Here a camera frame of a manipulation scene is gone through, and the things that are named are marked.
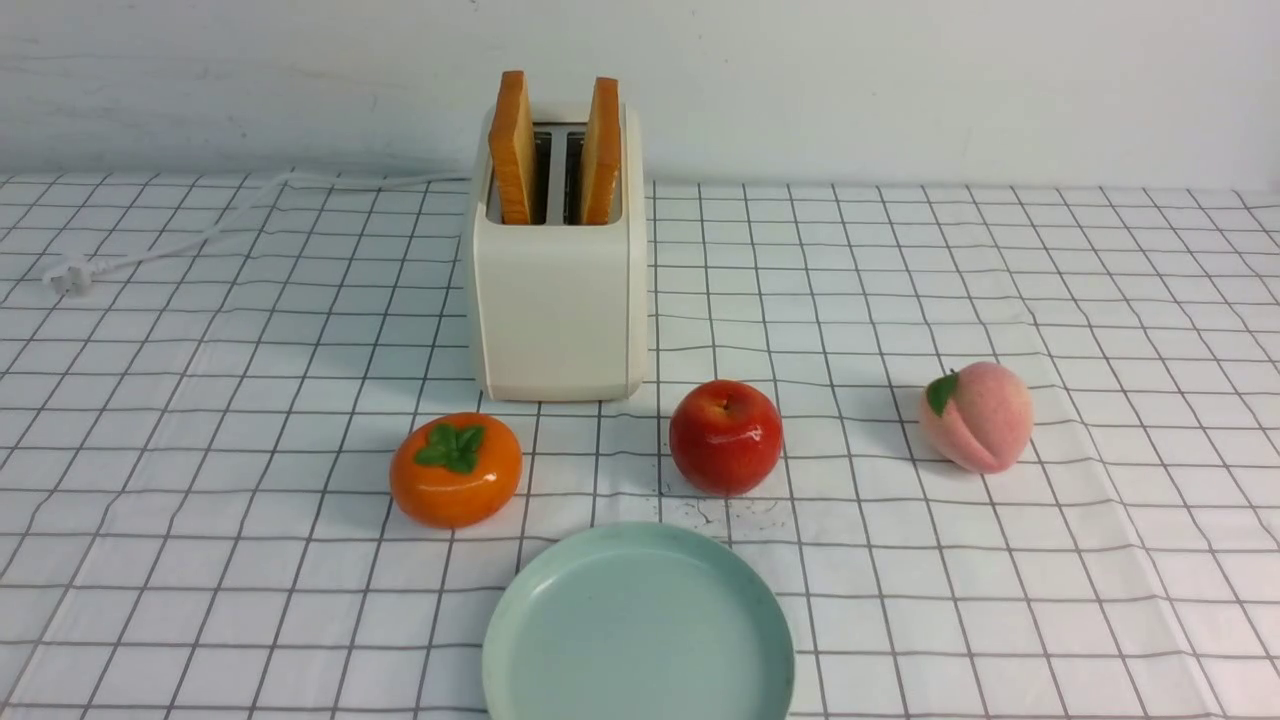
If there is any toast slice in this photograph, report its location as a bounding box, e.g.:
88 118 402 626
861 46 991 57
579 76 623 225
488 69 538 225

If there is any light green plate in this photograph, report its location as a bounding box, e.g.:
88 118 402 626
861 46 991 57
481 521 796 719

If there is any cream white toaster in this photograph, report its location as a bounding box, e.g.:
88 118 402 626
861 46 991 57
461 102 652 402

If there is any red apple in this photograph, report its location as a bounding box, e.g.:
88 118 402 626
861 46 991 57
668 379 785 497

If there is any orange persimmon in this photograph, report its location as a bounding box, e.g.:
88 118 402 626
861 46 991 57
389 413 524 530

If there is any pink peach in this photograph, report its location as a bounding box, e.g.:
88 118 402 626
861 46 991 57
918 361 1034 474

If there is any white checkered tablecloth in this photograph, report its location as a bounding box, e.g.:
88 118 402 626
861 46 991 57
1 174 1279 719

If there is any white power cord with plug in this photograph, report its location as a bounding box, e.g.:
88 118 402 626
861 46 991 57
44 170 474 299

